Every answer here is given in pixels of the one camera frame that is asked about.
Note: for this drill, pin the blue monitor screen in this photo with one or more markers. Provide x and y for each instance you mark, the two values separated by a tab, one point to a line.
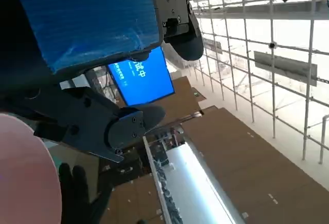
149	82

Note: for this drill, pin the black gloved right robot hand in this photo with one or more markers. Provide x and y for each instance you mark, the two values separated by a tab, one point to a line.
77	203

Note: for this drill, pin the pink bowl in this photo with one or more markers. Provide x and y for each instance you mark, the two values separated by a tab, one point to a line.
23	170

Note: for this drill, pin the white metal grid frame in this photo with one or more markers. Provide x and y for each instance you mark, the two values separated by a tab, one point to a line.
273	105

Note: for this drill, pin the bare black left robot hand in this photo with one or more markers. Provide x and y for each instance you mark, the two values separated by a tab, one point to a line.
77	16

